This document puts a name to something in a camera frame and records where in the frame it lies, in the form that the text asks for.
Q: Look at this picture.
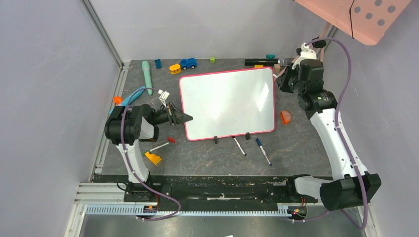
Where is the blue whiteboard marker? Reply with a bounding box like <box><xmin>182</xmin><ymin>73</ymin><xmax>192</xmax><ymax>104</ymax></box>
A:
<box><xmin>255</xmin><ymin>138</ymin><xmax>272</xmax><ymax>166</ymax></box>

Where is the yellow orange plastic block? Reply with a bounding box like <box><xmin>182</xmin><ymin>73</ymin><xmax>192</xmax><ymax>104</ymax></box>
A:
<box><xmin>145</xmin><ymin>152</ymin><xmax>162</xmax><ymax>165</ymax></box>

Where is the white slotted cable duct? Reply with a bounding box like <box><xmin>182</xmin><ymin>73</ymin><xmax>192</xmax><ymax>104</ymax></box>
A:
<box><xmin>85</xmin><ymin>204</ymin><xmax>292</xmax><ymax>218</ymax></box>

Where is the large mint toy crayon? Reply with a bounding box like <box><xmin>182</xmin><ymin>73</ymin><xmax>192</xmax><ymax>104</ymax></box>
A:
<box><xmin>141</xmin><ymin>60</ymin><xmax>153</xmax><ymax>88</ymax></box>

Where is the dark blue small block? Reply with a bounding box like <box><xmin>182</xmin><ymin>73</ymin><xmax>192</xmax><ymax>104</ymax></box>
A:
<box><xmin>155</xmin><ymin>59</ymin><xmax>163</xmax><ymax>69</ymax></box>

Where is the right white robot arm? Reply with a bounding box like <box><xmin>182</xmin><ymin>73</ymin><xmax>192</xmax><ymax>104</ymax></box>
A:
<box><xmin>277</xmin><ymin>59</ymin><xmax>381</xmax><ymax>211</ymax></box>

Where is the yellow toy ring block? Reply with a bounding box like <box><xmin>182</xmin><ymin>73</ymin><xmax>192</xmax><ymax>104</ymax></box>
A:
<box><xmin>169</xmin><ymin>64</ymin><xmax>182</xmax><ymax>75</ymax></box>

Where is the orange semicircle toy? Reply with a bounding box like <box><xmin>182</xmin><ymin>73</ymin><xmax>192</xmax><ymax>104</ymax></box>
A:
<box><xmin>280</xmin><ymin>110</ymin><xmax>292</xmax><ymax>125</ymax></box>

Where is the pink perforated panel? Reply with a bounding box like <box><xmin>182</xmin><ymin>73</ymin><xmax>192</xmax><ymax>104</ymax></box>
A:
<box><xmin>296</xmin><ymin>0</ymin><xmax>412</xmax><ymax>46</ymax></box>

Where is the small orange toy piece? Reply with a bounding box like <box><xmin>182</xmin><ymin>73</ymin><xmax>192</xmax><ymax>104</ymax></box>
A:
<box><xmin>113</xmin><ymin>96</ymin><xmax>123</xmax><ymax>105</ymax></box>

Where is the black whiteboard marker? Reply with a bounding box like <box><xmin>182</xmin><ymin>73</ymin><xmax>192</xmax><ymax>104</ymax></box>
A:
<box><xmin>232</xmin><ymin>136</ymin><xmax>247</xmax><ymax>156</ymax></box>

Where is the green whiteboard marker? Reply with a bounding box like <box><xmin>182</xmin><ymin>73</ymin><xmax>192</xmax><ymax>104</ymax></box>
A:
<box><xmin>142</xmin><ymin>141</ymin><xmax>171</xmax><ymax>155</ymax></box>

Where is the blue toy car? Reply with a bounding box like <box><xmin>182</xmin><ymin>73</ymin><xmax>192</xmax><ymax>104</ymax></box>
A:
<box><xmin>180</xmin><ymin>58</ymin><xmax>197</xmax><ymax>70</ymax></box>

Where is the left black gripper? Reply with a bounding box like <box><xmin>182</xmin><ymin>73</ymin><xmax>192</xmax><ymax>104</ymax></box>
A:
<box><xmin>151</xmin><ymin>102</ymin><xmax>193</xmax><ymax>126</ymax></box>

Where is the black cylinder tube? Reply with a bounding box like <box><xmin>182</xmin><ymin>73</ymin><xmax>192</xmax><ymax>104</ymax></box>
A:
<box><xmin>245</xmin><ymin>58</ymin><xmax>280</xmax><ymax>67</ymax></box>

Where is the wooden small block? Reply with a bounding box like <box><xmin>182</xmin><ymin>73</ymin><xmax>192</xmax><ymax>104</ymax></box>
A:
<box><xmin>273</xmin><ymin>64</ymin><xmax>282</xmax><ymax>75</ymax></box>

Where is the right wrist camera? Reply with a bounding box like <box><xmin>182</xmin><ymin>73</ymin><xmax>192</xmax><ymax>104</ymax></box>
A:
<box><xmin>292</xmin><ymin>43</ymin><xmax>317</xmax><ymax>69</ymax></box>

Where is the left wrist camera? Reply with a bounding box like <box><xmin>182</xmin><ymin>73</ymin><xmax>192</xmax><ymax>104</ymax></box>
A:
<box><xmin>158</xmin><ymin>89</ymin><xmax>170</xmax><ymax>108</ymax></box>

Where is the pink framed whiteboard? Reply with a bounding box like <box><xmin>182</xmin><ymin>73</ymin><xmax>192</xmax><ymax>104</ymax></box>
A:
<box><xmin>178</xmin><ymin>67</ymin><xmax>276</xmax><ymax>141</ymax></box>

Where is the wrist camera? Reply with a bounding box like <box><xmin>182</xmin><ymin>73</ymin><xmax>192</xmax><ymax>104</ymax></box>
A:
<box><xmin>158</xmin><ymin>89</ymin><xmax>170</xmax><ymax>108</ymax></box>
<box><xmin>292</xmin><ymin>43</ymin><xmax>317</xmax><ymax>69</ymax></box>

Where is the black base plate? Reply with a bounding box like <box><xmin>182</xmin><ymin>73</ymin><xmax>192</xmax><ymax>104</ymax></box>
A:
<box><xmin>124</xmin><ymin>175</ymin><xmax>317</xmax><ymax>211</ymax></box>

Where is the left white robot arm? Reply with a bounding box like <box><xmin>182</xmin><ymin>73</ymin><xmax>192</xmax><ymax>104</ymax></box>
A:
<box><xmin>104</xmin><ymin>103</ymin><xmax>193</xmax><ymax>201</ymax></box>

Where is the large blue toy crayon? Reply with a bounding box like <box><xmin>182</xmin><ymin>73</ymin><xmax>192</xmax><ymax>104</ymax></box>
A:
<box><xmin>115</xmin><ymin>86</ymin><xmax>146</xmax><ymax>107</ymax></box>

